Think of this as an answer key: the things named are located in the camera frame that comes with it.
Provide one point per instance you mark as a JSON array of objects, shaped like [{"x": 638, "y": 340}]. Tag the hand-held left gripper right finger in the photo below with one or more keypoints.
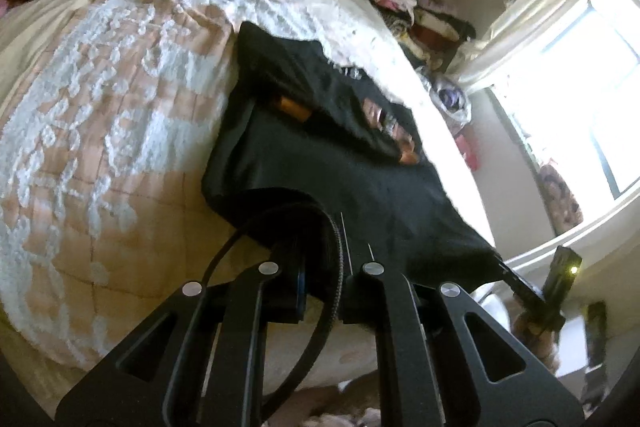
[{"x": 395, "y": 332}]

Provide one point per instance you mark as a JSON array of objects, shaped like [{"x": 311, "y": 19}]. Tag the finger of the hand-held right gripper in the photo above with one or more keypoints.
[{"x": 522, "y": 285}]

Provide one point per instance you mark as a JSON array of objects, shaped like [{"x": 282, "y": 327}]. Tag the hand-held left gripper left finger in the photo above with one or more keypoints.
[{"x": 299, "y": 282}]

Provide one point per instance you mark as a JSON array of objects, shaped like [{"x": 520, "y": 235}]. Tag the black sweater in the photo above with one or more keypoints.
[{"x": 350, "y": 167}]

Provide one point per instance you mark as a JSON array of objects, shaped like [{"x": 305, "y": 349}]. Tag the white plastic bag of clothes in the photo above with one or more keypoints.
[{"x": 447, "y": 97}]

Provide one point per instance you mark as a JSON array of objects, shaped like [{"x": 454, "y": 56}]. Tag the stack of folded clothes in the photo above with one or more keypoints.
[{"x": 415, "y": 12}]

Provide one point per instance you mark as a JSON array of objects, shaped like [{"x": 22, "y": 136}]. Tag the person's right hand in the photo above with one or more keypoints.
[{"x": 537, "y": 347}]

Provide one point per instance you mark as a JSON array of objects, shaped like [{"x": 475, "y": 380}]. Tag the dark upright bar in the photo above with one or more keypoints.
[{"x": 596, "y": 357}]

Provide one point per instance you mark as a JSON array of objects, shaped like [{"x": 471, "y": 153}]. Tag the floral cloth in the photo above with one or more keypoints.
[{"x": 560, "y": 202}]

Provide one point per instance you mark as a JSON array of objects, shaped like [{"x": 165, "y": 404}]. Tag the red plastic bag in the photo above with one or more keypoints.
[{"x": 467, "y": 152}]

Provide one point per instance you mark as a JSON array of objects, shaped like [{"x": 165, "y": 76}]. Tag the window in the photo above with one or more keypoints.
[{"x": 580, "y": 107}]

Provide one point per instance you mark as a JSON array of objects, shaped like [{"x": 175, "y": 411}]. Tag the pink white quilted blanket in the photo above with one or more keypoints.
[{"x": 125, "y": 132}]

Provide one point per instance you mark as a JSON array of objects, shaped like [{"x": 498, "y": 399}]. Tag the white curtain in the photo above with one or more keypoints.
[{"x": 530, "y": 22}]

